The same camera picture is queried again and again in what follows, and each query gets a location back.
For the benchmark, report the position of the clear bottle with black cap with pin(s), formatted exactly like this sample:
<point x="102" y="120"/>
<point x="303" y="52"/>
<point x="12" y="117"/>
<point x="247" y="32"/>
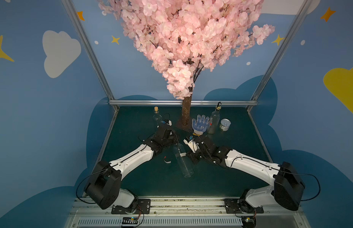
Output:
<point x="184" y="163"/>

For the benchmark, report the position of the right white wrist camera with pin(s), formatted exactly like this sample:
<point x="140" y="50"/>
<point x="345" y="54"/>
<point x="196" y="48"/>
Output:
<point x="191" y="143"/>

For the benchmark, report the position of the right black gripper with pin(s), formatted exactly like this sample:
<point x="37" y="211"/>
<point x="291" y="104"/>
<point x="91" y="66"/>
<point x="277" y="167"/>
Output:
<point x="200" y="145"/>

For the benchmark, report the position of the clear bottle with cork stopper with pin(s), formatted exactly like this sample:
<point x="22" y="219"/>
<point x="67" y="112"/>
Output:
<point x="157" y="117"/>

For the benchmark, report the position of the blue dotted white work glove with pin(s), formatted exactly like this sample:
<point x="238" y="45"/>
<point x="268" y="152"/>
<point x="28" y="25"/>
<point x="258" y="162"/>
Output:
<point x="200" y="125"/>

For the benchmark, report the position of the left small circuit board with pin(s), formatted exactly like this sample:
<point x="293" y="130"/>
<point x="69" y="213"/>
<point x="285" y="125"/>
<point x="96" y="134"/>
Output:
<point x="129" y="222"/>

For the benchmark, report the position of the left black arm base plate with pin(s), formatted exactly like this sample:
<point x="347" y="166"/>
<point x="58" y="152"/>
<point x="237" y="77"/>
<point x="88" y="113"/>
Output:
<point x="137" y="206"/>

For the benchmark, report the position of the tree metal base plate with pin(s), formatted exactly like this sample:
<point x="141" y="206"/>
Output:
<point x="184" y="126"/>

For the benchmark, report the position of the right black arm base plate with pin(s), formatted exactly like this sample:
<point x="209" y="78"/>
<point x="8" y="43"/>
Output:
<point x="240" y="206"/>

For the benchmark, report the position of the aluminium back frame bar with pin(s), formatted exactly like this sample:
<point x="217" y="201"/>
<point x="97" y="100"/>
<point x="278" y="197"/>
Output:
<point x="180" y="102"/>

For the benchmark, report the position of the small circuit board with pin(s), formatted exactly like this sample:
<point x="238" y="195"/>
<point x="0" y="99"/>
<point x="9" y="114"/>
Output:
<point x="129" y="222"/>
<point x="249" y="222"/>

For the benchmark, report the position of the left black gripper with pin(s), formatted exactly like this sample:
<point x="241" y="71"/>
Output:
<point x="167" y="135"/>

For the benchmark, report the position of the right small circuit board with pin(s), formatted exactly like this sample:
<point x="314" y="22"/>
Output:
<point x="249" y="222"/>

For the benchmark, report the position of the aluminium front rail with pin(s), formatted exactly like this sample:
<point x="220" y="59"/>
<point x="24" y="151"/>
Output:
<point x="183" y="212"/>

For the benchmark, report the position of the pink cherry blossom tree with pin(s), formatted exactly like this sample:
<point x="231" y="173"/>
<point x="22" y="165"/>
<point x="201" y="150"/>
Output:
<point x="183" y="38"/>

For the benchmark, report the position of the tall clear bottle gold stopper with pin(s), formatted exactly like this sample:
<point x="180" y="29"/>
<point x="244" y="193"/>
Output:
<point x="214" y="119"/>

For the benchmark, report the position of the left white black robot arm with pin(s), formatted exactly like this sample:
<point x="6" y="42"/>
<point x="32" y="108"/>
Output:
<point x="104" y="184"/>

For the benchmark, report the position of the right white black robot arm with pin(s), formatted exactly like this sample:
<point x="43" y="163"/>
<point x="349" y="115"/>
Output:
<point x="285" y="186"/>

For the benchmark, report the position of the small metal tin can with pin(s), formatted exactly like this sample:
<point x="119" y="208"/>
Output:
<point x="225" y="124"/>

